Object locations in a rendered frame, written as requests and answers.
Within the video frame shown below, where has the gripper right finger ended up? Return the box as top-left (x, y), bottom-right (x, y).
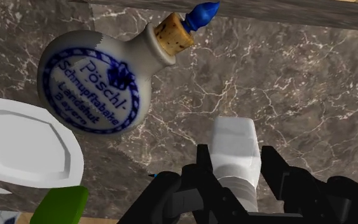
top-left (260, 144), bottom-right (358, 224)

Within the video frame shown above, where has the white plastic bottle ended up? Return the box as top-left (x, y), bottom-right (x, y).
top-left (209, 116), bottom-right (262, 214)

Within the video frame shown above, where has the round white blue ceramic flask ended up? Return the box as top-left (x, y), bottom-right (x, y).
top-left (37, 1), bottom-right (221, 136)

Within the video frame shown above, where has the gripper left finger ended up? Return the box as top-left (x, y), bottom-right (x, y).
top-left (116, 144), bottom-right (249, 224)

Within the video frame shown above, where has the green block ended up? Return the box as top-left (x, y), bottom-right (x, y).
top-left (29, 185), bottom-right (90, 224)

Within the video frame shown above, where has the white plate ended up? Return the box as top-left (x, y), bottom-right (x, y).
top-left (0, 97), bottom-right (85, 195)

